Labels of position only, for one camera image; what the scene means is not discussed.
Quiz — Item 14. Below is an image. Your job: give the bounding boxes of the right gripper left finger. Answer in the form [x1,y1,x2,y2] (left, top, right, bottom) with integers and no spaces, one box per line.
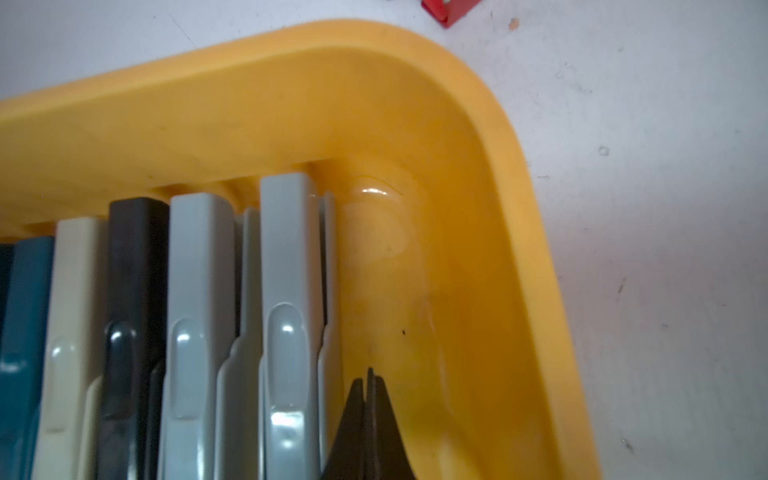
[321,378,365,480]

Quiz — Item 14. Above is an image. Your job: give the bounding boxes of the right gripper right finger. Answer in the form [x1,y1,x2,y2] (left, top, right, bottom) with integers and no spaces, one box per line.
[365,368,416,480]

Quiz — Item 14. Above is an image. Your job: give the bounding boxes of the grey pruning pliers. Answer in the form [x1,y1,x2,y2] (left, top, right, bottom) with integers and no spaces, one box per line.
[157,193,262,479]

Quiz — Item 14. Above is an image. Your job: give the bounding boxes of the grey pruning pliers angled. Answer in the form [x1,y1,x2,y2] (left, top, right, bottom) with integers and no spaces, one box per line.
[260,173,344,479]

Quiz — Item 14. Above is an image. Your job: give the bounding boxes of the black pruning pliers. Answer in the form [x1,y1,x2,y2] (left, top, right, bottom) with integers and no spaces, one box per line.
[96,197,170,479]

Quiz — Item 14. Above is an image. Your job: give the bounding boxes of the beige pruning pliers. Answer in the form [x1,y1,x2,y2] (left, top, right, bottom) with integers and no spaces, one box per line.
[32,217,107,479]

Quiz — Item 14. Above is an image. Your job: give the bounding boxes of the teal pruning pliers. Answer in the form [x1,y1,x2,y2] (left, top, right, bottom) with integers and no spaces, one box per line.
[1,236,55,479]

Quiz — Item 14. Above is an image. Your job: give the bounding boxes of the yellow plastic storage tray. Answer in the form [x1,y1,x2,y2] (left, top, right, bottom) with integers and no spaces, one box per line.
[1,20,601,479]

